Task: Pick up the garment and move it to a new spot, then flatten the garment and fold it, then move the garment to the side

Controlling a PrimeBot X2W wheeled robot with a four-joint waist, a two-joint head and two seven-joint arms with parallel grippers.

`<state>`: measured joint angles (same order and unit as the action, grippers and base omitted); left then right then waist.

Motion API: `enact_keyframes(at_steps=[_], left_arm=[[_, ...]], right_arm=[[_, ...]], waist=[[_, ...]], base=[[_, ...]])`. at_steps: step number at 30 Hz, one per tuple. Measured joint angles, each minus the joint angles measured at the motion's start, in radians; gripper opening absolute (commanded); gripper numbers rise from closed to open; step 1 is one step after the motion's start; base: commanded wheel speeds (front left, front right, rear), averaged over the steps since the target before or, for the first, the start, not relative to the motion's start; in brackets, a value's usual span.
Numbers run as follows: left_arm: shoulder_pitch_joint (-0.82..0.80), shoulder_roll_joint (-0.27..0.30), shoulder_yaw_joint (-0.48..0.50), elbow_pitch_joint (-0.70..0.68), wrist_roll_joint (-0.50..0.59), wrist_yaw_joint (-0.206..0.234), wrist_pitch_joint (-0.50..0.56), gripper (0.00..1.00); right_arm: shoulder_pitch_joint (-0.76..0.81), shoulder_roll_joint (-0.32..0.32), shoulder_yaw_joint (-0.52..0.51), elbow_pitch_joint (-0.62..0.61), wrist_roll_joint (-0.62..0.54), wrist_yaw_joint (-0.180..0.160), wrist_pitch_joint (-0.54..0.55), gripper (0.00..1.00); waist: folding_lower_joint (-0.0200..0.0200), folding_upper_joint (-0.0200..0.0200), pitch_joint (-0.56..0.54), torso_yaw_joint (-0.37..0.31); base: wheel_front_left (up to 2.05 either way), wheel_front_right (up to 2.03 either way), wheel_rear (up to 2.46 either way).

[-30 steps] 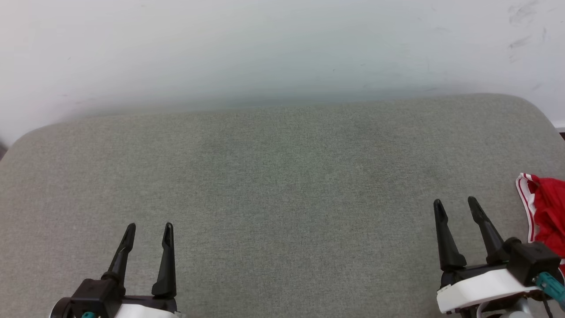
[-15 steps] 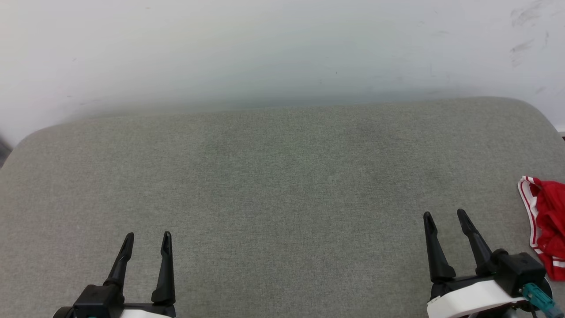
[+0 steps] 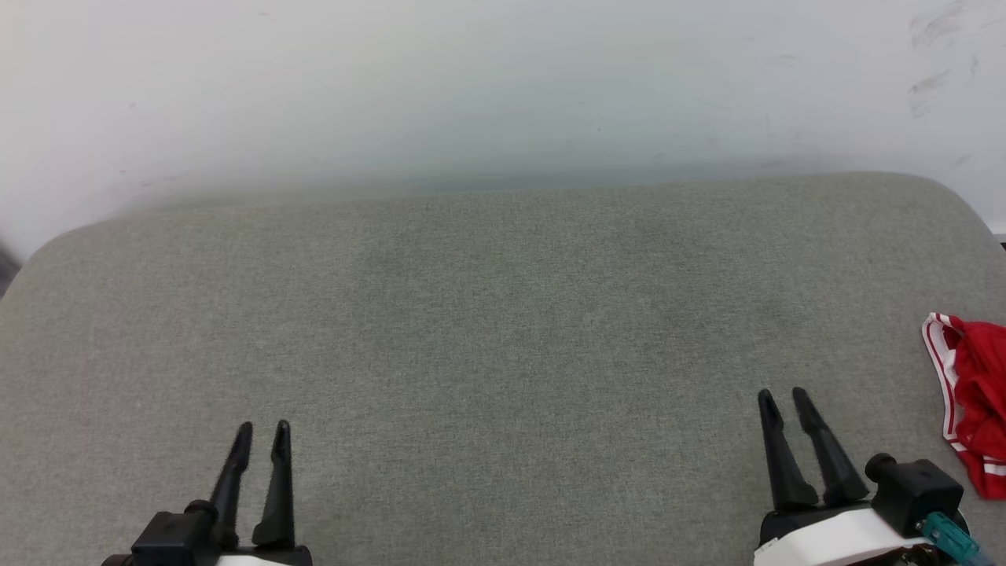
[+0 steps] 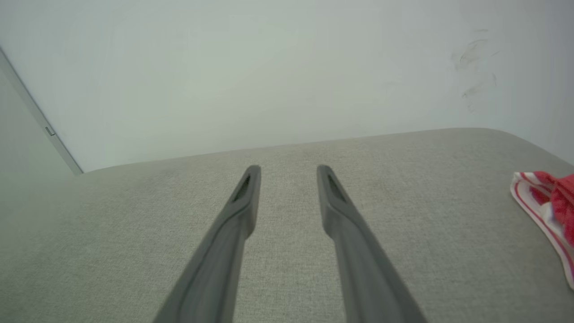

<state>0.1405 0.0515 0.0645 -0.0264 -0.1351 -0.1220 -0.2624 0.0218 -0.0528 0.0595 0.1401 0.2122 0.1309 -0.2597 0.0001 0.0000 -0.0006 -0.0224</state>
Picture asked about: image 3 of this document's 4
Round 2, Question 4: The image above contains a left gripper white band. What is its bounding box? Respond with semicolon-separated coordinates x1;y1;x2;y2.
208;420;314;566

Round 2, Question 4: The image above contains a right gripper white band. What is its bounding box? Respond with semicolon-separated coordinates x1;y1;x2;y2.
753;387;936;566

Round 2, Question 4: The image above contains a red white-trimmed sports jersey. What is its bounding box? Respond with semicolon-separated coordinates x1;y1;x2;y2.
921;312;1006;501

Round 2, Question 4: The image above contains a grey fabric sofa cushion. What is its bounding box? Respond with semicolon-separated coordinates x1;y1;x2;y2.
0;171;1006;566

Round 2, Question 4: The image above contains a right teal cable connector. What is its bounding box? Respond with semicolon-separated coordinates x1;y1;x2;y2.
920;511;985;566

